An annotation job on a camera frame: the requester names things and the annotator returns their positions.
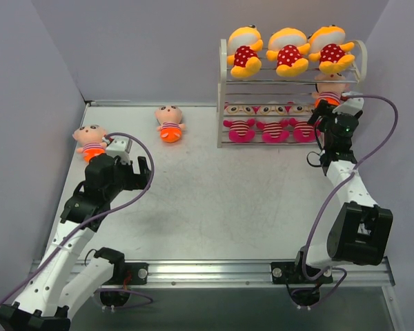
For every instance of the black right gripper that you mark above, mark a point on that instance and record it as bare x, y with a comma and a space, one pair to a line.
321, 114

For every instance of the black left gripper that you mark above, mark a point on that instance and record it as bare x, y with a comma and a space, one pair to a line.
134, 176

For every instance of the peach doll plush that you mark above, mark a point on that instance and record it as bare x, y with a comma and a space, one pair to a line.
90, 141
329, 87
171, 126

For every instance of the pink panda plush front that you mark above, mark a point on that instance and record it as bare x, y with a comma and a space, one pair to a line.
302, 131

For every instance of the pink panda plush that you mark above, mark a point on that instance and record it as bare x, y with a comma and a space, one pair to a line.
273, 132
240, 130
302, 131

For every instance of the yellow plush red dotted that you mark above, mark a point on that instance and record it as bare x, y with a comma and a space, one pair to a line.
329, 48
242, 52
289, 47

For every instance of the peach doll plush back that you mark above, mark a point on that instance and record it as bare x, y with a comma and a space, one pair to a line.
171, 126

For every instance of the pink panda plush back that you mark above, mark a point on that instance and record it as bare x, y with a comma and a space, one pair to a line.
240, 130

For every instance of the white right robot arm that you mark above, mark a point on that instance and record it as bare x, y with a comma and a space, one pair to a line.
350, 227

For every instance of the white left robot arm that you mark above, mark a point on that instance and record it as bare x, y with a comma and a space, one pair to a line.
48, 299

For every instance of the cream metal-rod shelf rack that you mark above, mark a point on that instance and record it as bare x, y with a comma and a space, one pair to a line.
267, 87

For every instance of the aluminium front mounting rail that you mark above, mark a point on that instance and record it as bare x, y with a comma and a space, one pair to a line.
257, 273

